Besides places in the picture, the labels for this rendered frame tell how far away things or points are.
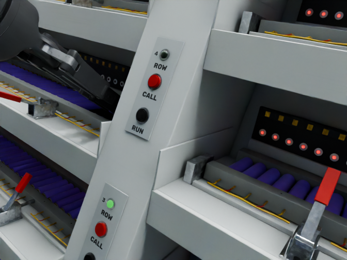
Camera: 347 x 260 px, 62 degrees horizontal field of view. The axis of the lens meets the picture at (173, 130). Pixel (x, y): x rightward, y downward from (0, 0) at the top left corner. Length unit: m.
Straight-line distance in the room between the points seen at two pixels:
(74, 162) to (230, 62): 0.26
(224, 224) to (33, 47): 0.28
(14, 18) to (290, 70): 0.28
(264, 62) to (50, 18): 0.38
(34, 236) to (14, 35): 0.34
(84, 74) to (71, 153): 0.12
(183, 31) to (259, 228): 0.23
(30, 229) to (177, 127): 0.34
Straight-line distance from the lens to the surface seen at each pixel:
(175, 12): 0.38
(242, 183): 0.36
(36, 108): 0.52
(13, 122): 0.57
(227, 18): 0.37
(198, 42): 0.34
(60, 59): 0.36
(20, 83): 0.66
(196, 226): 0.32
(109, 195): 0.38
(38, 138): 0.51
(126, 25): 0.42
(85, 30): 0.49
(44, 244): 0.55
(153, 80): 0.35
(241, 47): 0.32
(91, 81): 0.39
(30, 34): 0.36
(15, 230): 0.58
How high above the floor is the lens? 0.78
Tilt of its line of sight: 3 degrees down
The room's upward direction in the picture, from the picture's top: 20 degrees clockwise
